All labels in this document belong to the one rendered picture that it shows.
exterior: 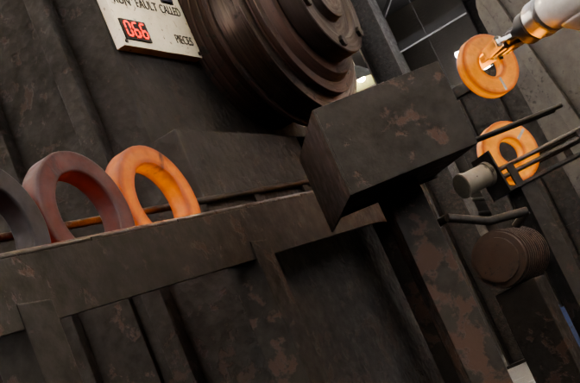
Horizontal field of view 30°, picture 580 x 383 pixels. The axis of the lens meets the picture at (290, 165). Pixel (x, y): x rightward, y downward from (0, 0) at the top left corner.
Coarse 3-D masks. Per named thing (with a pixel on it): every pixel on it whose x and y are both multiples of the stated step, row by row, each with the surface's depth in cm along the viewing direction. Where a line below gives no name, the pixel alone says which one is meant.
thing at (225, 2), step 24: (216, 0) 216; (240, 0) 214; (240, 24) 214; (240, 48) 215; (264, 48) 212; (264, 72) 216; (288, 72) 216; (288, 96) 220; (312, 96) 221; (336, 96) 231
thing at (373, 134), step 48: (384, 96) 158; (432, 96) 158; (336, 144) 155; (384, 144) 156; (432, 144) 156; (336, 192) 163; (384, 192) 167; (432, 240) 165; (432, 288) 163; (480, 336) 162
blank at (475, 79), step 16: (464, 48) 255; (480, 48) 257; (464, 64) 253; (496, 64) 260; (512, 64) 259; (464, 80) 255; (480, 80) 253; (496, 80) 255; (512, 80) 257; (496, 96) 256
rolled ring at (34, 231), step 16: (0, 176) 134; (0, 192) 133; (16, 192) 135; (0, 208) 135; (16, 208) 134; (32, 208) 136; (16, 224) 135; (32, 224) 134; (16, 240) 135; (32, 240) 133; (48, 240) 135
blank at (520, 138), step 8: (488, 128) 259; (496, 128) 259; (520, 128) 262; (496, 136) 258; (504, 136) 259; (512, 136) 260; (520, 136) 261; (528, 136) 262; (480, 144) 258; (488, 144) 257; (496, 144) 258; (512, 144) 262; (520, 144) 260; (528, 144) 261; (536, 144) 262; (480, 152) 257; (496, 152) 257; (520, 152) 261; (496, 160) 256; (504, 160) 257; (528, 160) 259; (528, 168) 258; (536, 168) 259; (520, 176) 257; (528, 176) 257; (512, 184) 258
